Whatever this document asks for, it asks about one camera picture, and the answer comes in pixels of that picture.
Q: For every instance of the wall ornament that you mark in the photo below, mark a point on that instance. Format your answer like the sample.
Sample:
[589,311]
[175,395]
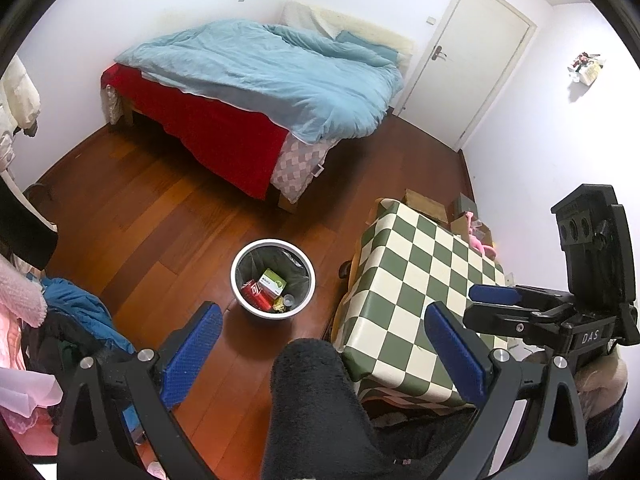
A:
[585,67]

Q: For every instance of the light blue duvet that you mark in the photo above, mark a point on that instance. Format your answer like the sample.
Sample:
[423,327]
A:
[260,75]

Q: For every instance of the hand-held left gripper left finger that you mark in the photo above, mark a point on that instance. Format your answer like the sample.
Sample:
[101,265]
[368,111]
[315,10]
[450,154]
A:
[192,350]

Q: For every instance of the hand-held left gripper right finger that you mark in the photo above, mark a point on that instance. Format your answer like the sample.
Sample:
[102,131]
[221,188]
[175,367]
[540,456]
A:
[455,355]

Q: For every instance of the pink fluffy garment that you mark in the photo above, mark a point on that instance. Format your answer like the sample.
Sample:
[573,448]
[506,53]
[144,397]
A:
[20,290]

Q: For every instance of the pink clothes pile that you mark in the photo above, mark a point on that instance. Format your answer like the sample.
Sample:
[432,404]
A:
[20,410]

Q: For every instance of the yellow snack packet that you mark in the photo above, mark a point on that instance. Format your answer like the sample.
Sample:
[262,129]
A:
[279,305]

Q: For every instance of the person's right forearm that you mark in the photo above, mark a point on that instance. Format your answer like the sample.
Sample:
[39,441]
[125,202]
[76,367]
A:
[600,380]

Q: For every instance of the red soda can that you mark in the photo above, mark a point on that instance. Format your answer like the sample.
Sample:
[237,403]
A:
[255,295]

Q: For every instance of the green box with white label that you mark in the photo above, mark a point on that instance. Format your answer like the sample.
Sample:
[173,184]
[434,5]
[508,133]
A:
[272,282]

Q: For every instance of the brown cardboard box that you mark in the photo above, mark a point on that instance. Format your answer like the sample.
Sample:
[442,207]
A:
[425,205]

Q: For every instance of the black garment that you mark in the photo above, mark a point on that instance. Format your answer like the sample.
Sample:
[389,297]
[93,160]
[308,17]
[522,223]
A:
[25,230]

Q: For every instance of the orange cloth under tablecloth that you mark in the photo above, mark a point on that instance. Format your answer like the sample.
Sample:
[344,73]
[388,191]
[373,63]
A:
[338,317]

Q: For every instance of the cream fluffy headboard cover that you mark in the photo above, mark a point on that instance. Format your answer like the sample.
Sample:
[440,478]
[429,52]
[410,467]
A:
[310,17]

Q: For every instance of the grey green box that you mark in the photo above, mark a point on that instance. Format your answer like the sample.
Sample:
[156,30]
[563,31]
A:
[464,207]

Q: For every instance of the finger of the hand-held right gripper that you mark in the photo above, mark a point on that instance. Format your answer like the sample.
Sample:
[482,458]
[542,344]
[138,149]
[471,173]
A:
[495,294]
[500,321]

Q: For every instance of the white trash bin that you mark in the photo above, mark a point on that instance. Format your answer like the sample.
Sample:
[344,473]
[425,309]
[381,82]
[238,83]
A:
[270,315]

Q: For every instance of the pink checkered mattress cover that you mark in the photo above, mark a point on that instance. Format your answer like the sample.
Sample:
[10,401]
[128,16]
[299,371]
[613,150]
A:
[300,165]

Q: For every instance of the person's black fleece leg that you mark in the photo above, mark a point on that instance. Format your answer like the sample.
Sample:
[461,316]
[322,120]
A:
[315,400]

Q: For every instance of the white hanging jacket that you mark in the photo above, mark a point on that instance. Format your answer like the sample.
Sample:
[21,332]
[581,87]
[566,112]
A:
[17,95]

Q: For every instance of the blue pillow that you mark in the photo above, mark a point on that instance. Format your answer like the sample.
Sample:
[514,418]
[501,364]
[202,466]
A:
[360,42]

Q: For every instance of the red bed sheet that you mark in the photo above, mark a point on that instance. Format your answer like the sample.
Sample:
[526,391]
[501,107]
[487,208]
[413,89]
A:
[210,135]

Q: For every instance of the white door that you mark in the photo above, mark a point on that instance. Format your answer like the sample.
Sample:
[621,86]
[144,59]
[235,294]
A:
[475,60]

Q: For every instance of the pink toy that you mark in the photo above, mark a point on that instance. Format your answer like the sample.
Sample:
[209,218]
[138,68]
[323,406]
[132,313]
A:
[477,245]

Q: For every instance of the blue jacket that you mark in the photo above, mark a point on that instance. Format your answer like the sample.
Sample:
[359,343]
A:
[75,305]

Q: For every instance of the green cream checkered tablecloth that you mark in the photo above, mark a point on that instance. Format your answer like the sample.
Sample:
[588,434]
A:
[410,280]

